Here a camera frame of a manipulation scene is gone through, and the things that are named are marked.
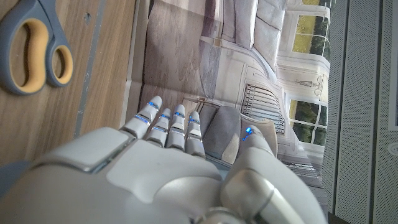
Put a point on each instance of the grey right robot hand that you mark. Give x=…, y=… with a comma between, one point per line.
x=140, y=186

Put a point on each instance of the grey and yellow scissors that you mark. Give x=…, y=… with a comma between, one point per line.
x=34, y=53

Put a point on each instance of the printed room backdrop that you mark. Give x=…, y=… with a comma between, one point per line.
x=233, y=68

